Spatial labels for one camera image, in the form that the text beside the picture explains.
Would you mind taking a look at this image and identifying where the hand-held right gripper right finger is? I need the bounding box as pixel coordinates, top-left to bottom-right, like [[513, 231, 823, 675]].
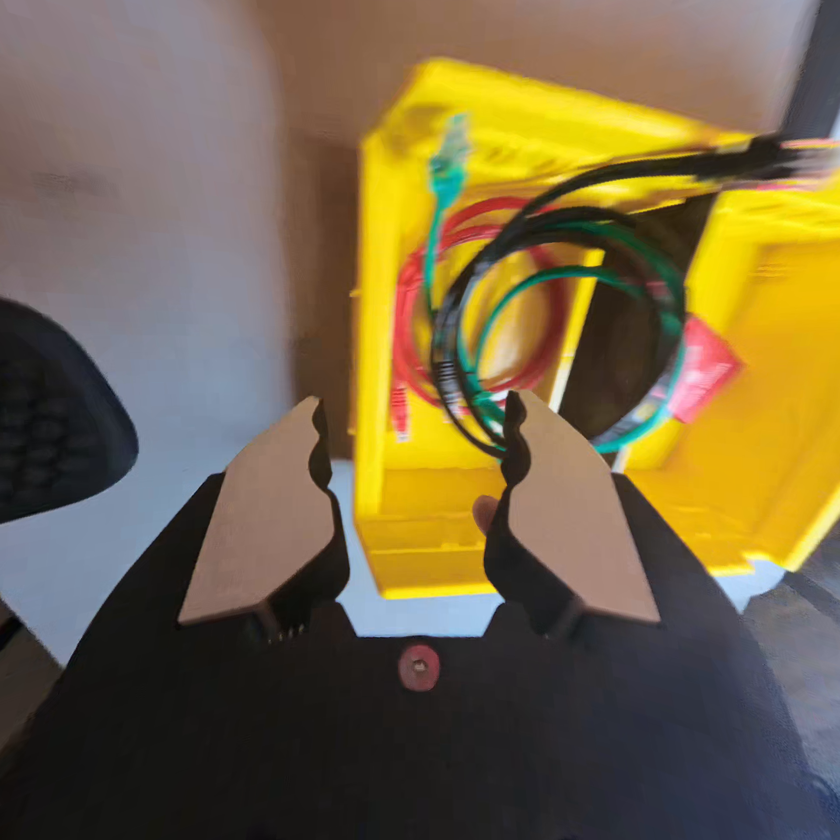
[[484, 388, 662, 643]]

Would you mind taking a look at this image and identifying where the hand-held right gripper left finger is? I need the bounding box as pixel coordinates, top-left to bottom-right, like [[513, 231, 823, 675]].
[[176, 395, 350, 644]]

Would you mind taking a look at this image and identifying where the yellow plastic bin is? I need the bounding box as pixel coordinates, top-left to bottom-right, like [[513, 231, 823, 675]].
[[351, 58, 840, 601]]

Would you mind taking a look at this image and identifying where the green ethernet cable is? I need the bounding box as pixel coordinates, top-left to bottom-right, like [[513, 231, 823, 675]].
[[423, 113, 689, 457]]

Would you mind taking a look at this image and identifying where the black ethernet cable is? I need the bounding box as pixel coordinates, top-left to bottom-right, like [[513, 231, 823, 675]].
[[430, 134, 815, 460]]

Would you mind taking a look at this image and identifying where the red label tag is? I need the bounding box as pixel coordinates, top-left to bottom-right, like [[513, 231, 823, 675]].
[[669, 314, 744, 424]]

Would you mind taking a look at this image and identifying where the black mesh chair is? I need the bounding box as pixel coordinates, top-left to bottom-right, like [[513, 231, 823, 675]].
[[0, 297, 140, 526]]

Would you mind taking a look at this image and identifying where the red ethernet cable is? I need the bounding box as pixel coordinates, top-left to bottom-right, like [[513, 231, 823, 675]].
[[390, 197, 572, 442]]

